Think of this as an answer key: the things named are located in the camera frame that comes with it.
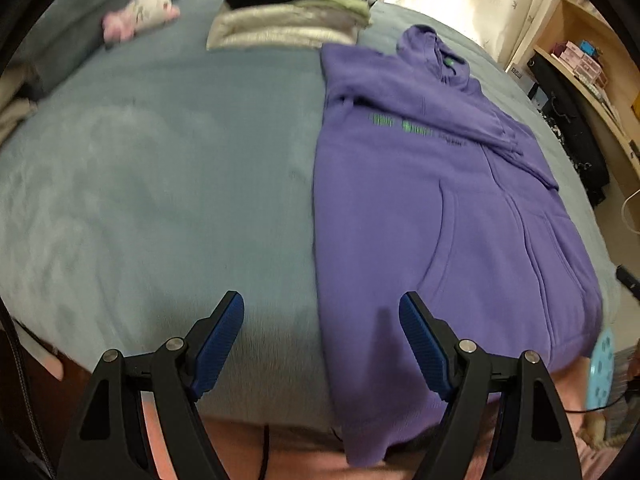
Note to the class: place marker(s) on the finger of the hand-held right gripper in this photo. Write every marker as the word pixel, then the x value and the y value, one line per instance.
pixel 630 282

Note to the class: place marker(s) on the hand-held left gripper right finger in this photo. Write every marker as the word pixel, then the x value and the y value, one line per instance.
pixel 425 347

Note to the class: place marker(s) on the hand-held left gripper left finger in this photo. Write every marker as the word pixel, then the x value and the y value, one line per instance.
pixel 215 347

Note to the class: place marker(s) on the purple zip hoodie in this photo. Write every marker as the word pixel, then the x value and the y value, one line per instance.
pixel 425 210

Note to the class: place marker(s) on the teal plastic stool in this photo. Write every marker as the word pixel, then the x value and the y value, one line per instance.
pixel 602 365

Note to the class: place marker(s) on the black bag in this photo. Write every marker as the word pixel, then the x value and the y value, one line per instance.
pixel 570 125

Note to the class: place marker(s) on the black white patterned cloth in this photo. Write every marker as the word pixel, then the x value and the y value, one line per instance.
pixel 557 130

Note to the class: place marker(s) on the grey-blue bed blanket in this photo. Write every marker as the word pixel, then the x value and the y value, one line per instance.
pixel 150 185

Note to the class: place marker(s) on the pink drawer organizer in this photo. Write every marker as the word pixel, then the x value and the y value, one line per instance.
pixel 582 62

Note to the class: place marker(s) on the white cardboard box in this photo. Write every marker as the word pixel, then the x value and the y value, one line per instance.
pixel 520 72

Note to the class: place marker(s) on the wooden shelf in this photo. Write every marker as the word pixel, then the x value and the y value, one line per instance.
pixel 575 15

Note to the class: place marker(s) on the beige pillow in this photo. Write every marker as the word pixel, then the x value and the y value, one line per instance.
pixel 15 115

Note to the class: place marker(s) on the white puffer jacket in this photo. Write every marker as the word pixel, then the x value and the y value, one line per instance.
pixel 270 30

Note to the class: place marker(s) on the white pink cat plush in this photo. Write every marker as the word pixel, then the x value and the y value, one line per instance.
pixel 145 10

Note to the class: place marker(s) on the light green folded garment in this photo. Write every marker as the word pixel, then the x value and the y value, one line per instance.
pixel 345 5

